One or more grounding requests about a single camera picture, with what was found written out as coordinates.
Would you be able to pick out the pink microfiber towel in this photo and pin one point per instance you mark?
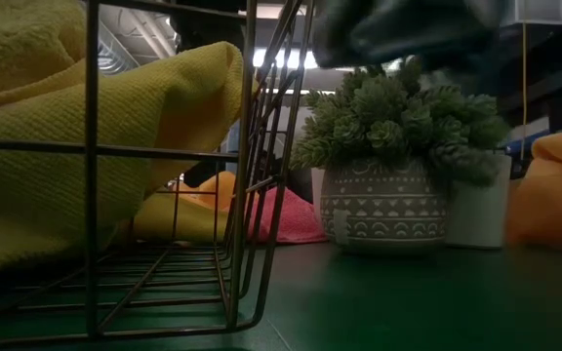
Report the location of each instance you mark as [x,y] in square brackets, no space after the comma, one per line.
[300,219]

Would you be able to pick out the orange microfiber towel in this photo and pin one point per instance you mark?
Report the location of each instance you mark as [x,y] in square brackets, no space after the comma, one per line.
[203,192]
[554,195]

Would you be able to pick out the yellow microfiber towel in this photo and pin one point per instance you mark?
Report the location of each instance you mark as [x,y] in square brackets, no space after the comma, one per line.
[17,44]
[193,222]
[32,205]

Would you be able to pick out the teal blue microfiber towel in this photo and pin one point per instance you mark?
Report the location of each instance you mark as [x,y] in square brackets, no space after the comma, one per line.
[383,34]

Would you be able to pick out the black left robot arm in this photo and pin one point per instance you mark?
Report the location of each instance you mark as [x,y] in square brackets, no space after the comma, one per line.
[208,31]

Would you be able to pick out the grey column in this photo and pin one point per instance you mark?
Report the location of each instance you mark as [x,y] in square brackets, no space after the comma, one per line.
[305,122]

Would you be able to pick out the small black object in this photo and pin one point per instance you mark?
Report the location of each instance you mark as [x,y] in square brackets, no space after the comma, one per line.
[198,178]

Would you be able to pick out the artificial succulent in patterned pot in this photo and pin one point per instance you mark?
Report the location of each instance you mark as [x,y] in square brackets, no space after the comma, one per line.
[383,205]

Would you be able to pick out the green table mat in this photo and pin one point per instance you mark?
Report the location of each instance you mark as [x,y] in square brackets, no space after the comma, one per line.
[408,302]

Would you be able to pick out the white plastic bin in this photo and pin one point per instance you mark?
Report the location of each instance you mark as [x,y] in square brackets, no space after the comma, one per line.
[478,214]

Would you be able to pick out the white hanging box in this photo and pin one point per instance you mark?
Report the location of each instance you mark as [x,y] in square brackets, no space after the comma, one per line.
[539,12]

